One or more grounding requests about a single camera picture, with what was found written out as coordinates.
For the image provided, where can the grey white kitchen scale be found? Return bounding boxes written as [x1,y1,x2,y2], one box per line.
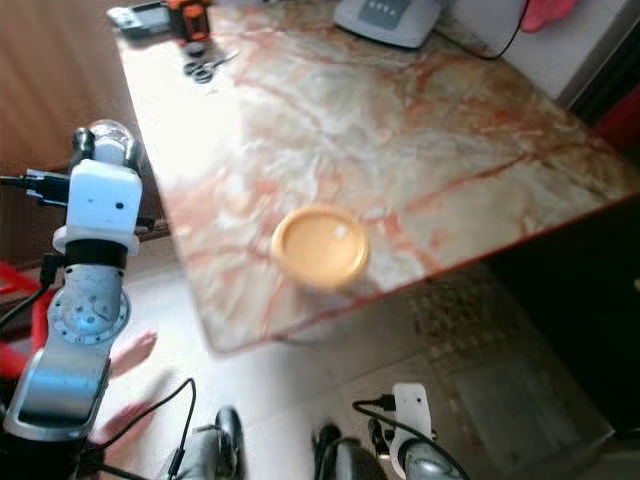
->
[333,0,444,49]

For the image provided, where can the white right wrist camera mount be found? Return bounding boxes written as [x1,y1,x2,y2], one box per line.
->
[392,383,436,446]

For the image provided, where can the clear plastic bottle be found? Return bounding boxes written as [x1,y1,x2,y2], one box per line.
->
[88,118,136,166]

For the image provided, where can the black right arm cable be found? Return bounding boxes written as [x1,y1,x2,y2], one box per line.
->
[352,398,471,480]

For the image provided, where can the red plastic stool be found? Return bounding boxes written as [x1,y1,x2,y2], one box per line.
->
[0,262,41,379]

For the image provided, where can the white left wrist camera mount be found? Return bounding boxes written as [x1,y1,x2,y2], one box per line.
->
[53,160,144,256]

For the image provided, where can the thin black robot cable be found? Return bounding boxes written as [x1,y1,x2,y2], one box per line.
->
[95,378,199,480]

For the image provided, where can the patterned floor mat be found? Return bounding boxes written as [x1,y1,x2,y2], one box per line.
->
[410,265,531,356]

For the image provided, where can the robot left leg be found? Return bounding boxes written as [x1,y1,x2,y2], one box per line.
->
[160,405,246,480]

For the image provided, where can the jar with orange lid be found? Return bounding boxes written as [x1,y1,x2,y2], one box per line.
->
[270,205,371,293]

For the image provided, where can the grey scissors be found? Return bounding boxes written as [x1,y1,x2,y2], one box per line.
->
[182,50,241,84]

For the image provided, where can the red cloth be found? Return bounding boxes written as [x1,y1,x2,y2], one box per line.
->
[520,0,581,31]

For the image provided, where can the black power cable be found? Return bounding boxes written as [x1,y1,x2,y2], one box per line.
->
[435,0,531,61]

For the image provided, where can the black cabinet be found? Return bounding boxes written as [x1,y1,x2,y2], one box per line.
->
[485,195,640,441]

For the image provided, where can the brown wooden panel cabinet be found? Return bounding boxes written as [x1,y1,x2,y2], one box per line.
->
[0,0,151,266]

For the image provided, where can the orange black device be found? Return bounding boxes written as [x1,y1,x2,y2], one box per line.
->
[165,0,213,43]

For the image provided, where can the grey handheld device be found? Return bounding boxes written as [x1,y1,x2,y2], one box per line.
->
[106,3,171,39]

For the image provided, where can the white side counter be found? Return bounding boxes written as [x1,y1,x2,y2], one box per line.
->
[445,0,640,101]

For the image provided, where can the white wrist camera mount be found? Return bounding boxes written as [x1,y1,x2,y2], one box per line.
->
[392,383,436,446]
[53,160,144,256]

